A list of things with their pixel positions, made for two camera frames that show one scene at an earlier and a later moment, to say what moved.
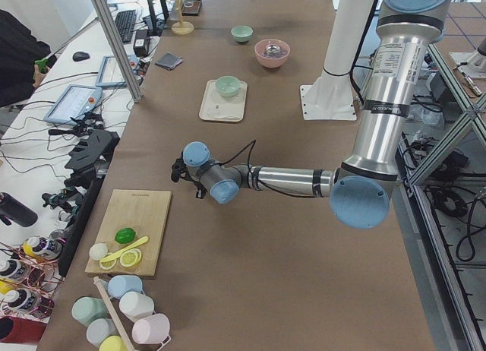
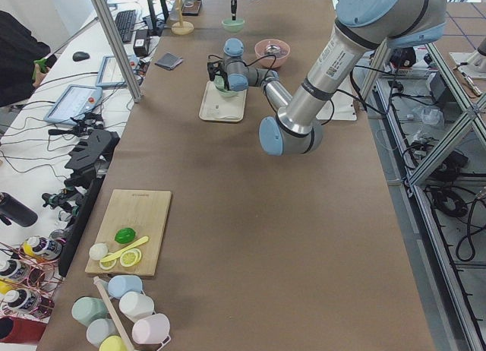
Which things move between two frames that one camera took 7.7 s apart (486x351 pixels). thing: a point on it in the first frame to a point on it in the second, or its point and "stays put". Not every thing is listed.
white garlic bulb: x=98 y=251 stays put
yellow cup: x=113 y=343 stays put
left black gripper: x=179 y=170 to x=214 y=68
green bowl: x=242 y=33 to x=233 y=26
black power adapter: x=140 y=42 stays put
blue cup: x=118 y=285 stays put
